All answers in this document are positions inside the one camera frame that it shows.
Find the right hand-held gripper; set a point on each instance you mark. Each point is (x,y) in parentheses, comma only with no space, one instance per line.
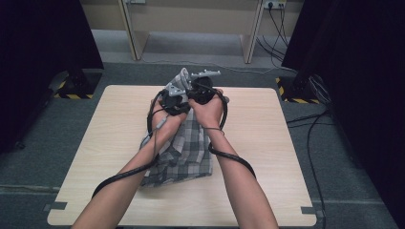
(202,92)

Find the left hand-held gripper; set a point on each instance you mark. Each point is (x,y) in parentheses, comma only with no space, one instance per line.
(175,103)

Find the grey white plaid shirt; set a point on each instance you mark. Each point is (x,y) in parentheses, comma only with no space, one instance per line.
(187,156)

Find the person's left hand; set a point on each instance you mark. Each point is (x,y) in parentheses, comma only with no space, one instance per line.
(165,122)

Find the person's right hand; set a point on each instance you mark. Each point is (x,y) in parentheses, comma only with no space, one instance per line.
(208,114)

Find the thin dark wristband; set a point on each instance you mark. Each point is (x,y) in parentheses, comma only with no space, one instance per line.
(213,129)

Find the black stand base striped tape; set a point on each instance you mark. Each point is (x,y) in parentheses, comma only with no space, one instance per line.
(79,82)
(296,89)

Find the white power strip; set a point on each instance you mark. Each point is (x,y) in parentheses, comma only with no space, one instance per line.
(274,4)

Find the black curtain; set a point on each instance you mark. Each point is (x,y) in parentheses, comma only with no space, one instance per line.
(38,63)
(366,95)

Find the grey tape mark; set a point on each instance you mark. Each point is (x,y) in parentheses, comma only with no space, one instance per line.
(308,210)
(59,205)

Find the beige wooden desk frame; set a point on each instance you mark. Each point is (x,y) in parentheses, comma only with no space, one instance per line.
(191,19)

